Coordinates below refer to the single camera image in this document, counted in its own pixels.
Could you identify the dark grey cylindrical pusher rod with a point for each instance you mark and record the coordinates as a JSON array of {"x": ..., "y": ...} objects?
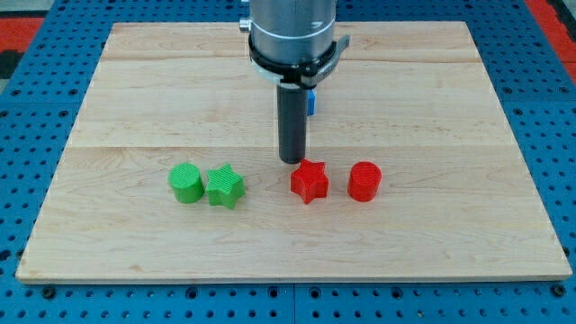
[{"x": 292, "y": 109}]

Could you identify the black clamp ring mount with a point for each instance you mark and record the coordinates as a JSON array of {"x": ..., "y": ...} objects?
[{"x": 298, "y": 75}]

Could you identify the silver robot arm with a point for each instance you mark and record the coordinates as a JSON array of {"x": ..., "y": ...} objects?
[{"x": 291, "y": 44}]

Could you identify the red star block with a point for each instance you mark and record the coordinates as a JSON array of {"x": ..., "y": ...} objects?
[{"x": 310, "y": 181}]

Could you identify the green star block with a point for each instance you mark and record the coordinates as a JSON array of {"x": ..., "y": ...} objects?
[{"x": 224, "y": 187}]

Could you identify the blue block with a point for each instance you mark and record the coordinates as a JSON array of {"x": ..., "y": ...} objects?
[{"x": 311, "y": 101}]

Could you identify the red cylinder block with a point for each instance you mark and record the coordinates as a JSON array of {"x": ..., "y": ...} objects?
[{"x": 364, "y": 180}]

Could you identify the green cylinder block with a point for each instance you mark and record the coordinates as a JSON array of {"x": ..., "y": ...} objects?
[{"x": 186, "y": 183}]

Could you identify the wooden board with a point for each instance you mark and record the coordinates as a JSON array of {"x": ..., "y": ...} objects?
[{"x": 456, "y": 202}]

